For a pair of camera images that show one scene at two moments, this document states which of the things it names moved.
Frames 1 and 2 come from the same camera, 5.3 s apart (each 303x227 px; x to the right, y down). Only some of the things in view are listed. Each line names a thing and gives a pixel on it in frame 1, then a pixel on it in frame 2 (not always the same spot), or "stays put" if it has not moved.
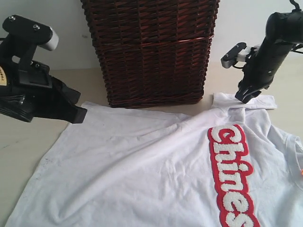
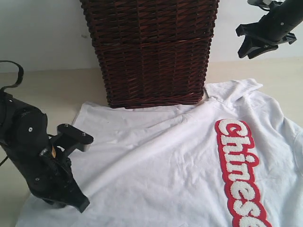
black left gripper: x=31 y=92 → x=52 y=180
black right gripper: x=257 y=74 → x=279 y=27
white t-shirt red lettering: x=228 y=164 stays put
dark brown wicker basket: x=154 y=52 stays put
